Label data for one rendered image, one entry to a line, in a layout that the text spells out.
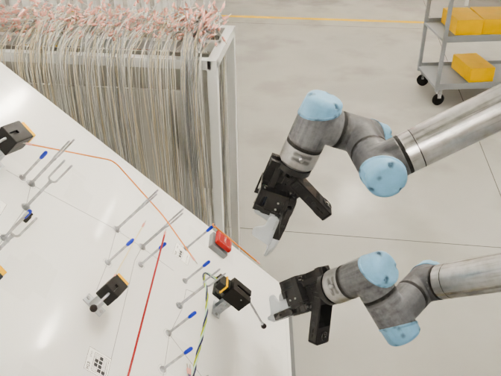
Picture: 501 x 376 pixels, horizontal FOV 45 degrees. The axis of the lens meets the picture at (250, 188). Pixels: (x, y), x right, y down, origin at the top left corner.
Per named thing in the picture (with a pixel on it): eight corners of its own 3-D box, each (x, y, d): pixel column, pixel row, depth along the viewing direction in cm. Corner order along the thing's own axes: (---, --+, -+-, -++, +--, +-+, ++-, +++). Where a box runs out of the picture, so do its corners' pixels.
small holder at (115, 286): (66, 314, 107) (90, 293, 104) (91, 291, 115) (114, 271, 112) (83, 333, 107) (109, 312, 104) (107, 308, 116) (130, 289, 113)
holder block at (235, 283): (238, 311, 139) (250, 302, 138) (221, 298, 138) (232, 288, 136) (239, 299, 143) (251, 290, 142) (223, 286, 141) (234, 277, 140)
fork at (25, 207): (30, 207, 117) (74, 163, 112) (28, 212, 116) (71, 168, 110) (22, 201, 117) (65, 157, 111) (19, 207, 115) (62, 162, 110)
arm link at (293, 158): (320, 143, 124) (322, 161, 117) (312, 162, 126) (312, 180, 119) (286, 130, 123) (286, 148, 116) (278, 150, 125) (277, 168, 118)
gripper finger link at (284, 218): (270, 233, 128) (284, 196, 127) (277, 236, 128) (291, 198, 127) (272, 239, 123) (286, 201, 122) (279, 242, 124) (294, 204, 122)
